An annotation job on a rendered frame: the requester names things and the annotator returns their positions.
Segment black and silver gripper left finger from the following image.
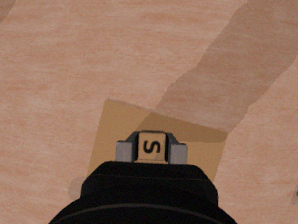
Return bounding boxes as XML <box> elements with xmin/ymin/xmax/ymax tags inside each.
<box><xmin>115</xmin><ymin>131</ymin><xmax>140</xmax><ymax>162</ymax></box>

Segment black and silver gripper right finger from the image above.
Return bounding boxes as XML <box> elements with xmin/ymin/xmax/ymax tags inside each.
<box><xmin>165</xmin><ymin>133</ymin><xmax>188</xmax><ymax>164</ymax></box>

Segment tan flat mat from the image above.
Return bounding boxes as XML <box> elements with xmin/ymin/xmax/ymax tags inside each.
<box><xmin>86</xmin><ymin>100</ymin><xmax>228</xmax><ymax>183</ymax></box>

